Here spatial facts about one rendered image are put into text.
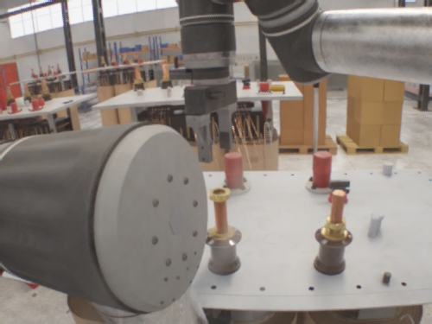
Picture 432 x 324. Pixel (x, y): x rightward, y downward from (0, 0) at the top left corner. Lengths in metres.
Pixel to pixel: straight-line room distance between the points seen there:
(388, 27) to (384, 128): 5.35
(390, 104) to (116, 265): 5.62
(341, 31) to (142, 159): 0.35
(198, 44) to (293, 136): 5.00
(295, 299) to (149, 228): 0.56
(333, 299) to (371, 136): 5.06
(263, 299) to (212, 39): 0.55
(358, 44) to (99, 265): 0.40
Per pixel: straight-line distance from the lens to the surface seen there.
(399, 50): 0.43
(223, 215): 0.72
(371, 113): 5.59
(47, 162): 0.24
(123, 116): 6.79
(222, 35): 0.59
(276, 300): 0.73
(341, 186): 1.10
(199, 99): 0.58
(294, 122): 5.47
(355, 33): 0.46
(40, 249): 0.23
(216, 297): 0.74
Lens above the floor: 1.89
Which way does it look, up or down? 21 degrees down
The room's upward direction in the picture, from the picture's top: 4 degrees counter-clockwise
